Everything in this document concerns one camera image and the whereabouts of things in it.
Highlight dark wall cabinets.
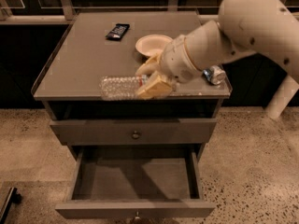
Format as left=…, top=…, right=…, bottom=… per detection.
left=0, top=25, right=286, bottom=109

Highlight grey top drawer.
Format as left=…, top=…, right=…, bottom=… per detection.
left=50, top=119, right=216, bottom=146

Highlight dark blue snack bar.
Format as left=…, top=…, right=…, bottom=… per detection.
left=106, top=23, right=130, bottom=41

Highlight round metal top knob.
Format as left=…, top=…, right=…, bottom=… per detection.
left=132, top=131, right=140, bottom=139

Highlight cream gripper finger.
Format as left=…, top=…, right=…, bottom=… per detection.
left=135, top=54, right=161, bottom=76
left=135, top=72, right=174, bottom=100

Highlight white cylindrical post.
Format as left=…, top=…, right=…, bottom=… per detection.
left=265, top=75, right=299, bottom=119

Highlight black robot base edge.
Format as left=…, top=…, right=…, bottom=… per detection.
left=0, top=187, right=22, bottom=224

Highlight crushed silver blue can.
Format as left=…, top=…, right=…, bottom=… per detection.
left=203, top=65, right=226, bottom=85

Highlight round metal middle knob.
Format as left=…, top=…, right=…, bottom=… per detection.
left=134, top=211, right=141, bottom=220

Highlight grey open middle drawer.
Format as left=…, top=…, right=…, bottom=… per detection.
left=56, top=147, right=215, bottom=219

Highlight round metal knob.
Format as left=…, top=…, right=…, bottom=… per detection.
left=132, top=131, right=140, bottom=139
left=134, top=211, right=141, bottom=220

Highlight white paper bowl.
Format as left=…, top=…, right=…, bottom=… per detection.
left=135, top=35, right=172, bottom=57

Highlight clear plastic water bottle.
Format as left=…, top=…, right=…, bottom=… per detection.
left=99, top=75, right=149, bottom=101

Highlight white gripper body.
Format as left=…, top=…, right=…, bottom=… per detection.
left=159, top=35, right=202, bottom=83

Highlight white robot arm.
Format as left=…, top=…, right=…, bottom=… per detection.
left=136, top=0, right=299, bottom=99

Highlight grey drawer cabinet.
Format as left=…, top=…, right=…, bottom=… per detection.
left=30, top=10, right=234, bottom=161

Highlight metal railing frame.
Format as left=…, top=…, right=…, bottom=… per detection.
left=0, top=0, right=222, bottom=25

